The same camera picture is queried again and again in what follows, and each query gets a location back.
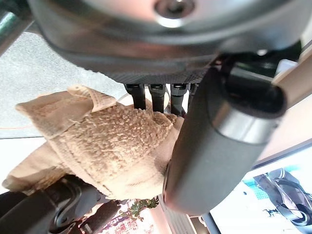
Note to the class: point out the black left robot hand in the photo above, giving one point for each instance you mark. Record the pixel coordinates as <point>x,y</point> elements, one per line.
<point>209,136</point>

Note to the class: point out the beige terry cloth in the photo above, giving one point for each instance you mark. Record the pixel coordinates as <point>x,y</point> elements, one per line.
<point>107,146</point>

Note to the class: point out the display screen with robot picture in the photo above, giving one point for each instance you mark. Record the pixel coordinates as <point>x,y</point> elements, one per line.
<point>248,209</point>

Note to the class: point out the green leafy plant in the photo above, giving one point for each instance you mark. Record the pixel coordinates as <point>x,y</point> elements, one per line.
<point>140,207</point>

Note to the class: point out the red and white patterned mat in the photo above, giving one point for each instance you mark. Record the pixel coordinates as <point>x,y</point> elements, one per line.
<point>131,225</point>

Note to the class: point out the dark green pole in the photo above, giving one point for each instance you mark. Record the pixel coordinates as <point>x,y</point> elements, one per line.
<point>8,26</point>

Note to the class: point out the pale wooden frame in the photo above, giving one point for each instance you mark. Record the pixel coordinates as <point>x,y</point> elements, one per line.
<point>297,80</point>

